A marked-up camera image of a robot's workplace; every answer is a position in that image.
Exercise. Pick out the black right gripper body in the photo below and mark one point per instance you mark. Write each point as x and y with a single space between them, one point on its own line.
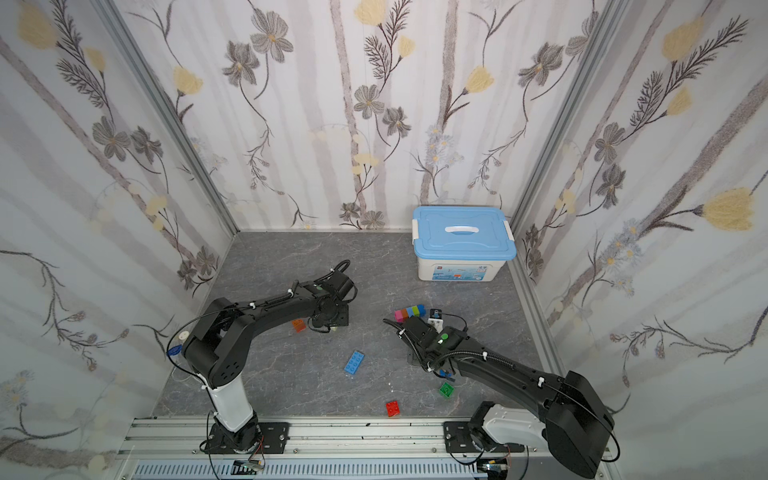
413 334

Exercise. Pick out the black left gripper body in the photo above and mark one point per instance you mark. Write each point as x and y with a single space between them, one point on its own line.
330 317

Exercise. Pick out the light blue long lego brick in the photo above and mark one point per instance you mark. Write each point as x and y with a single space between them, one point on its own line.
354 362

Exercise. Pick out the red lego brick front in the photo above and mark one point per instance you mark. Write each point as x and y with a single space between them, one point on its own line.
392 408

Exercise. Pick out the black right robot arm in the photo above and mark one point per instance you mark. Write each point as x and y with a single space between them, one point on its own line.
576 426

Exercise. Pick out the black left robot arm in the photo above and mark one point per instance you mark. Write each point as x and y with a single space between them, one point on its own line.
218 343

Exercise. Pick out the blue lid storage box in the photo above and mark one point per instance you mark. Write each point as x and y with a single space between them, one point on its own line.
461 243

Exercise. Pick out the clear bottle blue cap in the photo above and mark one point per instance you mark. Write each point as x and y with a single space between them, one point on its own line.
174 351

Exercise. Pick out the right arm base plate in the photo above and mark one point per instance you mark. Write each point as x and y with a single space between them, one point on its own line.
462 438

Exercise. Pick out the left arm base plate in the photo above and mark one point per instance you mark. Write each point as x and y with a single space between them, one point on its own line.
261 437

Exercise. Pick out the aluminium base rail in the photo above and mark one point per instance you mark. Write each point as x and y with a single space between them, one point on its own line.
343 437

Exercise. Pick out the white perforated cable tray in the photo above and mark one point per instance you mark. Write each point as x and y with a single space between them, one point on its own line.
306 469

